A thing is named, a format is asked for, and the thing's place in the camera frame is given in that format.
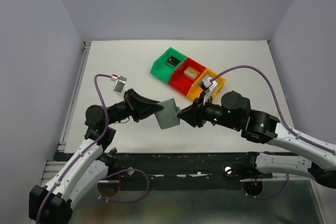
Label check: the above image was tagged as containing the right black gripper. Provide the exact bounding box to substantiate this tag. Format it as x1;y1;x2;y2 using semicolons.
176;91;240;131

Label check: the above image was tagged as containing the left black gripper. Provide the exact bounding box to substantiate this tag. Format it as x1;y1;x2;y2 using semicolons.
105;88;163;126

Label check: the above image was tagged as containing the grey-green card holder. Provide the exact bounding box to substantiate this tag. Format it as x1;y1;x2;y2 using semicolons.
154;98;181;130

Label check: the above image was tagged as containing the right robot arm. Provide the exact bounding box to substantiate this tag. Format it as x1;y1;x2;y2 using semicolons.
177;91;335;188

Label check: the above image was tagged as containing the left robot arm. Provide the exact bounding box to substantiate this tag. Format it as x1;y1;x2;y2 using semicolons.
28;89;163;223

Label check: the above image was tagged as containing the tan card in red bin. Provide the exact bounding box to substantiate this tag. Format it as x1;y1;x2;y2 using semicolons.
183;66;200;80

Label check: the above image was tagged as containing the black card in green bin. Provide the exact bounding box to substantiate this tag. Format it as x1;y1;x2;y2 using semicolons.
166;56;181;68

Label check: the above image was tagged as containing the yellow plastic bin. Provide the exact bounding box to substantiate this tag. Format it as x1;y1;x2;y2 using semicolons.
187;68;226;101

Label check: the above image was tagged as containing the red plastic bin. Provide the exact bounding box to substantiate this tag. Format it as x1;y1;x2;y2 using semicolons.
168;58;206;96

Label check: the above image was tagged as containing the green plastic bin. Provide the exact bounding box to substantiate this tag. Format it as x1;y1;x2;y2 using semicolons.
150;47;187;83

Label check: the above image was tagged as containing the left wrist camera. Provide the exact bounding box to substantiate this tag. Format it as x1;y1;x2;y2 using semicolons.
111;74;127;99

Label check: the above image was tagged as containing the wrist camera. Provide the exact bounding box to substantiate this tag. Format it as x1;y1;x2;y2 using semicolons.
198;75;218;105
111;74;127;99

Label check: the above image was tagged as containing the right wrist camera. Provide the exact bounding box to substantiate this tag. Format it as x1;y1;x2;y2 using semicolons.
198;75;218;105

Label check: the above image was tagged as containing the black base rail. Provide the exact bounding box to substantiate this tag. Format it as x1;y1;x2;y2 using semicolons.
54;152;289;192

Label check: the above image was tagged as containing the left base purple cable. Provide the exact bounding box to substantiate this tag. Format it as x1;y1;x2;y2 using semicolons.
98;168;150;204

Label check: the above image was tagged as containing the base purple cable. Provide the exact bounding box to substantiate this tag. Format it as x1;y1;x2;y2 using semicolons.
241;174;291;201
98;168;150;204

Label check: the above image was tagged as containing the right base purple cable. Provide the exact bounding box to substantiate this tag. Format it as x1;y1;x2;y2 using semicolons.
241;174;291;201

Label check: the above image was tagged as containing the aluminium side rail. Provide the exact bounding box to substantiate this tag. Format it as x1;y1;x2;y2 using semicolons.
40;41;92;185

